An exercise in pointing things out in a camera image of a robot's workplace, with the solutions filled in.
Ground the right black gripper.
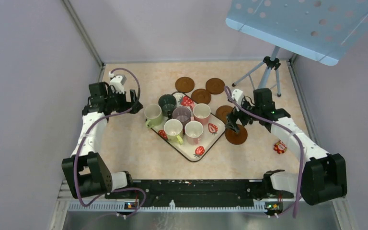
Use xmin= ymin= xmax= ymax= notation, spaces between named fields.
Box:
xmin=225 ymin=98 xmax=261 ymax=133

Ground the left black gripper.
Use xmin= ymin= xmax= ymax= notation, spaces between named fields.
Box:
xmin=104 ymin=87 xmax=142 ymax=114

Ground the brown coaster five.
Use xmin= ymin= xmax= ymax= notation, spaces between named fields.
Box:
xmin=225 ymin=125 xmax=248 ymax=145

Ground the brown coaster four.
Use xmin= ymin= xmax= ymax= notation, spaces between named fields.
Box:
xmin=215 ymin=105 xmax=233 ymax=124

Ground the brown coaster two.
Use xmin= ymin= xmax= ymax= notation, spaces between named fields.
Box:
xmin=205 ymin=78 xmax=225 ymax=95

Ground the brown coaster three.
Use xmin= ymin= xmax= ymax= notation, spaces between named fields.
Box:
xmin=191 ymin=89 xmax=211 ymax=104

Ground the brown coaster one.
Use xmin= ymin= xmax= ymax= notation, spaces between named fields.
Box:
xmin=175 ymin=76 xmax=195 ymax=93

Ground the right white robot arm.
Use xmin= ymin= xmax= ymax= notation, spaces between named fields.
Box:
xmin=224 ymin=86 xmax=347 ymax=206

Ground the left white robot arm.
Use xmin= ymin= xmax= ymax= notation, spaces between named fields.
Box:
xmin=61 ymin=82 xmax=143 ymax=199

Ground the dark green cup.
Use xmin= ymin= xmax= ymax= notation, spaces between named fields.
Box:
xmin=158 ymin=94 xmax=177 ymax=117

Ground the pink cup far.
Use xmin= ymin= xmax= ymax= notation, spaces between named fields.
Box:
xmin=192 ymin=103 xmax=211 ymax=126

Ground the pink cup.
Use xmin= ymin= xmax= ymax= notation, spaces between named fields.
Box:
xmin=184 ymin=121 xmax=204 ymax=145
xmin=192 ymin=103 xmax=211 ymax=126

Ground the pink cup near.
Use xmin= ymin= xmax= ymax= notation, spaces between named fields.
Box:
xmin=184 ymin=121 xmax=204 ymax=145

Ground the purple cup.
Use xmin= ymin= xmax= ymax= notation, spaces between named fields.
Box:
xmin=172 ymin=106 xmax=192 ymax=127

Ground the red small toy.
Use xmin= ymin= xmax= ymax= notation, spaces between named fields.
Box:
xmin=273 ymin=140 xmax=287 ymax=154

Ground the silver tripod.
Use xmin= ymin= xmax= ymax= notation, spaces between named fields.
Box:
xmin=232 ymin=46 xmax=282 ymax=97

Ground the blue perforated music stand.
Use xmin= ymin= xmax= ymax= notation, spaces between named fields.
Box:
xmin=226 ymin=0 xmax=368 ymax=66

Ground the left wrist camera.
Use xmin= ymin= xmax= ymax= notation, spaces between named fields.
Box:
xmin=108 ymin=72 xmax=127 ymax=94

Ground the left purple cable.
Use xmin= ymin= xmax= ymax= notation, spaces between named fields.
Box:
xmin=73 ymin=67 xmax=147 ymax=219

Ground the purple cable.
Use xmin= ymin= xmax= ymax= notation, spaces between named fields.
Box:
xmin=73 ymin=67 xmax=147 ymax=219
xmin=224 ymin=85 xmax=305 ymax=219

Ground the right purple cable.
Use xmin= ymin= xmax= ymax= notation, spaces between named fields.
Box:
xmin=224 ymin=85 xmax=305 ymax=219

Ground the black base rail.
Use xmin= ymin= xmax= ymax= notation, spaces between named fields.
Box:
xmin=105 ymin=179 xmax=294 ymax=208

